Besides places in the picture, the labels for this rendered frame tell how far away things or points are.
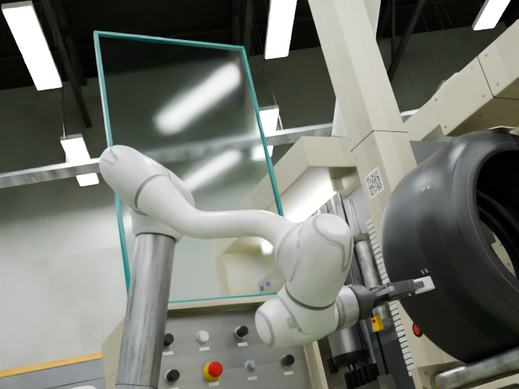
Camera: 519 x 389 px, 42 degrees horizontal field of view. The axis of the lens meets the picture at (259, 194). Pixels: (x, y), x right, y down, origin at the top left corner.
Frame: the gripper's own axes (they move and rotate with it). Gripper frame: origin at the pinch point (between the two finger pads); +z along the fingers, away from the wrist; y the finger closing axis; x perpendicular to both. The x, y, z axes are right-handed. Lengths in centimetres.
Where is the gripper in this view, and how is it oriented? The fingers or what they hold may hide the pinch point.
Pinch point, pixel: (419, 285)
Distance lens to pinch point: 155.9
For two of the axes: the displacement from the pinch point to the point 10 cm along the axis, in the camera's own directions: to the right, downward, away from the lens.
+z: 8.5, -1.3, 5.0
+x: 3.2, 8.9, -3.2
